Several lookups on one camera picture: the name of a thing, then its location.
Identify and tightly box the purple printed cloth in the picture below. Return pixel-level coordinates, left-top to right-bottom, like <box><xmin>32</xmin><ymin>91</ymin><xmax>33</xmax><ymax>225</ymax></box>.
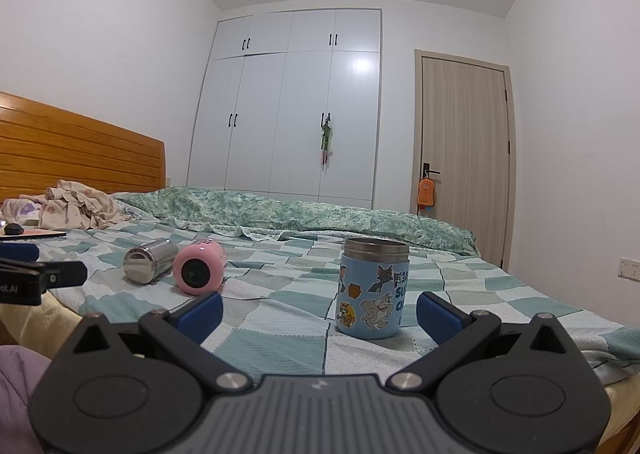
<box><xmin>0</xmin><ymin>199</ymin><xmax>43</xmax><ymax>225</ymax></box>

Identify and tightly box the wooden headboard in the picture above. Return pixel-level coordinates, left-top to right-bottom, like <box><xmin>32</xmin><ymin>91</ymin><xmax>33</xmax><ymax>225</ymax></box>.
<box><xmin>0</xmin><ymin>91</ymin><xmax>166</xmax><ymax>202</ymax></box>

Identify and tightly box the beige wooden door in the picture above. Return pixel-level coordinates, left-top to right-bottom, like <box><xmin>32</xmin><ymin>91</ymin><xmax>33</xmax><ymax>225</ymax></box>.
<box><xmin>410</xmin><ymin>49</ymin><xmax>517</xmax><ymax>272</ymax></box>

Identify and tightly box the stainless steel cup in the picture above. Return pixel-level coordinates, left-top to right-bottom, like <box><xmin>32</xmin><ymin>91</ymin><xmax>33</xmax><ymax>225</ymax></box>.
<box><xmin>123</xmin><ymin>237</ymin><xmax>180</xmax><ymax>284</ymax></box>

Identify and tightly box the flat pink tablet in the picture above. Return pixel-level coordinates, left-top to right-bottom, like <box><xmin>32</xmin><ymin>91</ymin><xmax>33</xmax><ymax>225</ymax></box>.
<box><xmin>0</xmin><ymin>229</ymin><xmax>67</xmax><ymax>240</ymax></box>

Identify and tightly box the blue cartoon print cup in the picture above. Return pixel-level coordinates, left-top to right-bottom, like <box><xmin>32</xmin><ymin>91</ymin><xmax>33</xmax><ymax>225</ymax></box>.
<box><xmin>335</xmin><ymin>237</ymin><xmax>411</xmax><ymax>341</ymax></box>

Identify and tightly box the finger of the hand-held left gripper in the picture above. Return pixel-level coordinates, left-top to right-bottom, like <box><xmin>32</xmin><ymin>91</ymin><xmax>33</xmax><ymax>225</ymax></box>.
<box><xmin>0</xmin><ymin>242</ymin><xmax>41</xmax><ymax>262</ymax></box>

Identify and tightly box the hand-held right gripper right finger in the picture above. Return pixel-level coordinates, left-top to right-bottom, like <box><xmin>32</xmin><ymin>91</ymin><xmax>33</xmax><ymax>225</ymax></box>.
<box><xmin>389</xmin><ymin>291</ymin><xmax>582</xmax><ymax>392</ymax></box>

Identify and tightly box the green floral quilt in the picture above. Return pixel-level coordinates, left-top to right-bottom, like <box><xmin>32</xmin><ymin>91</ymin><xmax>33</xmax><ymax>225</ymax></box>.
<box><xmin>111</xmin><ymin>185</ymin><xmax>480</xmax><ymax>256</ymax></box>

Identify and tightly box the pale yellow blanket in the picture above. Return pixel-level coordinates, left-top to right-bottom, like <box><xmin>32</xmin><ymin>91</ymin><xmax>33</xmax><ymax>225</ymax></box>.
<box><xmin>0</xmin><ymin>293</ymin><xmax>85</xmax><ymax>361</ymax></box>

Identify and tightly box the pink cup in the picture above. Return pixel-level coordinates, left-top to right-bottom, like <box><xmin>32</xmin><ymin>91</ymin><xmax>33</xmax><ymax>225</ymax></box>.
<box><xmin>173</xmin><ymin>237</ymin><xmax>227</xmax><ymax>297</ymax></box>

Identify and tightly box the white wardrobe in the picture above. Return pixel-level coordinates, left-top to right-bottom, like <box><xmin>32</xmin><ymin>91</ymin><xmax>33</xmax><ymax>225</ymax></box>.
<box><xmin>186</xmin><ymin>8</ymin><xmax>383</xmax><ymax>210</ymax></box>

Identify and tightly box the purple clothing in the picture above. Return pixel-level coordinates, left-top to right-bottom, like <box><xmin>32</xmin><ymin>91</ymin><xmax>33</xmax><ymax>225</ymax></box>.
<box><xmin>0</xmin><ymin>344</ymin><xmax>54</xmax><ymax>454</ymax></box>

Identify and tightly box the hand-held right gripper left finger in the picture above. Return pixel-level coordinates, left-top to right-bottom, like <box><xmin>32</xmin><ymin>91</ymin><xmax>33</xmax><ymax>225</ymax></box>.
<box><xmin>64</xmin><ymin>291</ymin><xmax>254</xmax><ymax>393</ymax></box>

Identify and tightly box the green hanging ornament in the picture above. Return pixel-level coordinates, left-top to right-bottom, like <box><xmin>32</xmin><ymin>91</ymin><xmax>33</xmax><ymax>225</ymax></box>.
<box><xmin>320</xmin><ymin>118</ymin><xmax>335</xmax><ymax>168</ymax></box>

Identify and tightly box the beige spotted clothes pile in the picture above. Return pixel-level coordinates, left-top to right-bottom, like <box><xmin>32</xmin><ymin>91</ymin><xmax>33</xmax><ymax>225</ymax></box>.
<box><xmin>39</xmin><ymin>179</ymin><xmax>132</xmax><ymax>232</ymax></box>

